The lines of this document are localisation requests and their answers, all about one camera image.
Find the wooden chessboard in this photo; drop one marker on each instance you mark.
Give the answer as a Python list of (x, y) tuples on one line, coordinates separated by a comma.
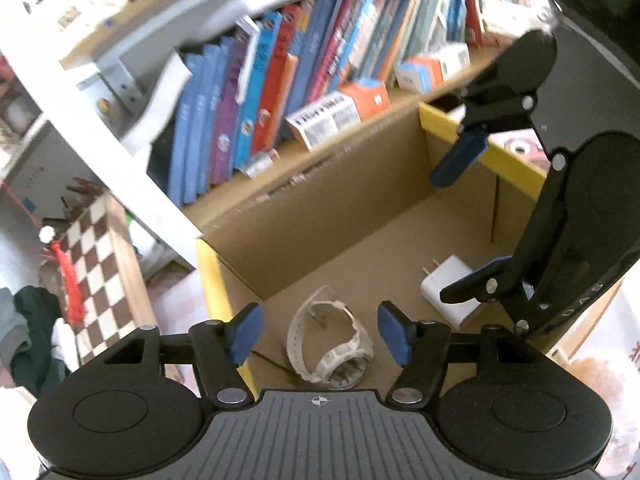
[(95, 260)]

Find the white bookshelf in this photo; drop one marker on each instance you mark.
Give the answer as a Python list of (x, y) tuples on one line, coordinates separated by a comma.
[(100, 125)]

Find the white charger plug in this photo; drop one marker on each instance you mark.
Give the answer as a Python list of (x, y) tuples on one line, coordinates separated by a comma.
[(450, 290)]

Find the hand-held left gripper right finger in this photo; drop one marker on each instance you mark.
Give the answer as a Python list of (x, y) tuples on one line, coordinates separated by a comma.
[(394, 332)]

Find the small white red carton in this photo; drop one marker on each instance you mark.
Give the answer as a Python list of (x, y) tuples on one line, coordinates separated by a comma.
[(261, 164)]

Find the row of colourful books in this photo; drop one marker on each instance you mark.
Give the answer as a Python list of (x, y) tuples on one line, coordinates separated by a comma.
[(260, 90)]

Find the red tassel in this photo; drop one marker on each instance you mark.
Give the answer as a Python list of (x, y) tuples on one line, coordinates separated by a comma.
[(70, 285)]

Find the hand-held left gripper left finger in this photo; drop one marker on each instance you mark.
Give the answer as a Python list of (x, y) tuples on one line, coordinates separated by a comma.
[(246, 334)]

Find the short white orange carton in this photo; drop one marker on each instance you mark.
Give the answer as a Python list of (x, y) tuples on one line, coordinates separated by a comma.
[(430, 67)]

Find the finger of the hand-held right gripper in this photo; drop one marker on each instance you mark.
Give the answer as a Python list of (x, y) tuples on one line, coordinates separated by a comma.
[(492, 269), (457, 160)]

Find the yellow-edged cardboard box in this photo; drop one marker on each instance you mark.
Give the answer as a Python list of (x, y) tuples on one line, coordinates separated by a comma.
[(350, 210)]

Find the long white orange carton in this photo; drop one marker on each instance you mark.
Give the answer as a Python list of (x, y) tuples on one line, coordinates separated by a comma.
[(325, 117)]

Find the white wristwatch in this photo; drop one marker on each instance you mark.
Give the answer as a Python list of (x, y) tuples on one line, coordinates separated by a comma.
[(345, 370)]

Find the pile of clothes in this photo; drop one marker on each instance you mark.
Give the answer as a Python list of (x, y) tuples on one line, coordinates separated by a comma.
[(30, 310)]

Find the pink checkered desk mat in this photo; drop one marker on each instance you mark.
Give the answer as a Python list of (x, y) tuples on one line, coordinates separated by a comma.
[(175, 300)]

